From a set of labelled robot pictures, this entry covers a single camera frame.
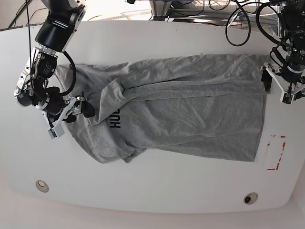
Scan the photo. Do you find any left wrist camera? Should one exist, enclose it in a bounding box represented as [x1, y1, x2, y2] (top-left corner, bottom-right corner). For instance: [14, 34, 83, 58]
[280, 91, 295, 105]

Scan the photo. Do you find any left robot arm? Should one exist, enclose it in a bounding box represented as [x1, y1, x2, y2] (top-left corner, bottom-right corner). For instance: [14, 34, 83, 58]
[254, 0, 305, 104]

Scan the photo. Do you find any red tape rectangle marking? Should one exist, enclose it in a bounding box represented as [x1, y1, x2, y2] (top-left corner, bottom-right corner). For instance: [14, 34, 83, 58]
[265, 135, 286, 171]

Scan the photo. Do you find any aluminium frame stand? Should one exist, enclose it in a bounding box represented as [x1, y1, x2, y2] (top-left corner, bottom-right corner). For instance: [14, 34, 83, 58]
[149, 0, 172, 21]

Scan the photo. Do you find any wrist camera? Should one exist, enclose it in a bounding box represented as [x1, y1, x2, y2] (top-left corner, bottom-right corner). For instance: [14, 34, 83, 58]
[48, 125, 64, 139]
[280, 91, 295, 105]

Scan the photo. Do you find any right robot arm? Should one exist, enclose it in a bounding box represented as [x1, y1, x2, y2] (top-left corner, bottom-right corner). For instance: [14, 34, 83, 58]
[14, 0, 94, 138]

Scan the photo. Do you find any dark table grommet hole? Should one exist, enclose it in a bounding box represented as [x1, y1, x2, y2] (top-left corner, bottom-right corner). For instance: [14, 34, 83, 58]
[244, 192, 258, 205]

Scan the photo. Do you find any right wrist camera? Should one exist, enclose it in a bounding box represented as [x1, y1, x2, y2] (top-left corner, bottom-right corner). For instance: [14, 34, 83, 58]
[48, 125, 64, 139]

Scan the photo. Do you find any black cable on floor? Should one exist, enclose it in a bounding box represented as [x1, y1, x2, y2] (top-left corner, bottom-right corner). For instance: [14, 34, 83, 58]
[7, 0, 31, 28]

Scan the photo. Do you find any grey printed t-shirt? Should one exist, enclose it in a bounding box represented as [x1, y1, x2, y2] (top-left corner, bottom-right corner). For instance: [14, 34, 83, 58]
[67, 54, 268, 163]

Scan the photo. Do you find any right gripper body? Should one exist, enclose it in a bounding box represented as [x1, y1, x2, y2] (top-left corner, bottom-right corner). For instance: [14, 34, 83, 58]
[42, 94, 85, 128]

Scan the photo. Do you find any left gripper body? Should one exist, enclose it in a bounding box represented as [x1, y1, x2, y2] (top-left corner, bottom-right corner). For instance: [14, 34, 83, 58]
[261, 62, 305, 95]

